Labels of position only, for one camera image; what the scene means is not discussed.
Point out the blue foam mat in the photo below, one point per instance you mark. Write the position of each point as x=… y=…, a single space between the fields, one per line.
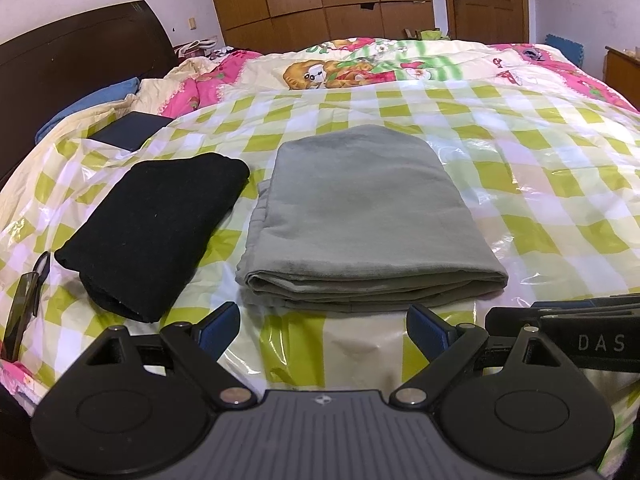
x=562 y=49

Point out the cartoon printed quilt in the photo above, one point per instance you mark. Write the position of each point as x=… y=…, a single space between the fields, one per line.
x=350 y=62

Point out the gray pants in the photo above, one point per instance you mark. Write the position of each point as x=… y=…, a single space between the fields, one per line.
x=365 y=210

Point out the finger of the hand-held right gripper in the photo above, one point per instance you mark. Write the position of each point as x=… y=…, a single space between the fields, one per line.
x=585 y=305
x=510 y=320

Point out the wooden side desk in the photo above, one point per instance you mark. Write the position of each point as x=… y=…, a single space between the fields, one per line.
x=622 y=72

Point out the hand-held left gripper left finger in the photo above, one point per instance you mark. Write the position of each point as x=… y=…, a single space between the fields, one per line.
x=220 y=331

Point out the brown wooden door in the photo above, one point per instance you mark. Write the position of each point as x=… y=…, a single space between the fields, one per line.
x=487 y=0

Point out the black folded pants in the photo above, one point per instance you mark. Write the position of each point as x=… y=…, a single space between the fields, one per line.
x=155 y=225

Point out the dark wooden headboard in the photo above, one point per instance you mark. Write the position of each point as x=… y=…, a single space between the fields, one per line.
x=75 y=55

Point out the black phone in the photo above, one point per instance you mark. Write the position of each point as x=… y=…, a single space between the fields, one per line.
x=19 y=315

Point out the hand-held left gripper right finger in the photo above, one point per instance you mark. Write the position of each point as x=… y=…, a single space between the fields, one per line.
x=427 y=331

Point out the green checkered plastic sheet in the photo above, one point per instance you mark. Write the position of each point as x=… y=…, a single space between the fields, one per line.
x=525 y=185

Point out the blue pillow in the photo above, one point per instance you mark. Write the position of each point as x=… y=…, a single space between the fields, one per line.
x=90 y=107

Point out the green cloth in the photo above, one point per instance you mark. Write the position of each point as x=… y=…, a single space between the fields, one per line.
x=434 y=35

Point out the pile of patterned clothes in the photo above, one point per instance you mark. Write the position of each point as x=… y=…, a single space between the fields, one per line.
x=202 y=50

